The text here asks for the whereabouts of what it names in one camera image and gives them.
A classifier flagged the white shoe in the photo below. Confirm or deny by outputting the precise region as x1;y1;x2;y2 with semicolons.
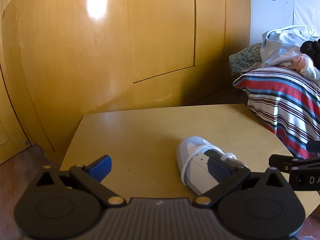
176;136;247;197

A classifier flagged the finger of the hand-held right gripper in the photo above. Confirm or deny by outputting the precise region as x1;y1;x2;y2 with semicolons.
307;141;320;153
269;154;320;173

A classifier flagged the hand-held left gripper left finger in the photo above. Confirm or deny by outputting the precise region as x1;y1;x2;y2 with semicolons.
36;155;127;207

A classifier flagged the wooden door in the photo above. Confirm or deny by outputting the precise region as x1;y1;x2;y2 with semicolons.
0;0;32;165

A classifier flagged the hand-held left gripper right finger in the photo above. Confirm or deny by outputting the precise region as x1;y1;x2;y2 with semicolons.
194;156;290;207

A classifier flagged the white shoelace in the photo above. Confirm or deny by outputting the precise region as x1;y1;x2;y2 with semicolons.
180;151;238;186

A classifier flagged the wooden wardrobe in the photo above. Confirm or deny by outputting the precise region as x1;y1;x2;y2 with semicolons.
0;0;252;165

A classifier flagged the striped blanket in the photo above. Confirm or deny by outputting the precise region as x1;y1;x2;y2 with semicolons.
232;66;320;159

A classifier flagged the leaf-patterned pillow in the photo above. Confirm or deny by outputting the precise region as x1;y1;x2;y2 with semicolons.
229;42;263;75

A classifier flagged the pink white garment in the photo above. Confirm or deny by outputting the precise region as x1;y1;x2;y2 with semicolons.
291;54;320;80

